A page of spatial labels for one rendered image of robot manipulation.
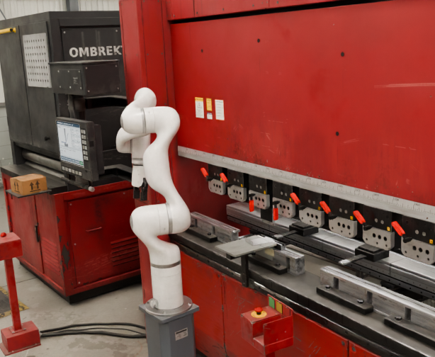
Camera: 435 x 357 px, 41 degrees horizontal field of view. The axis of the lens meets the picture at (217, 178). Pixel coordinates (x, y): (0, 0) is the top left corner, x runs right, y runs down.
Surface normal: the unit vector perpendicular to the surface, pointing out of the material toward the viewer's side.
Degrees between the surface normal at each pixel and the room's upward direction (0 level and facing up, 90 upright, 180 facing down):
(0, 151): 90
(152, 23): 90
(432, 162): 90
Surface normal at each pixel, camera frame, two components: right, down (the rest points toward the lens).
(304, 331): -0.84, 0.17
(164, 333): -0.14, 0.23
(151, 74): 0.55, 0.16
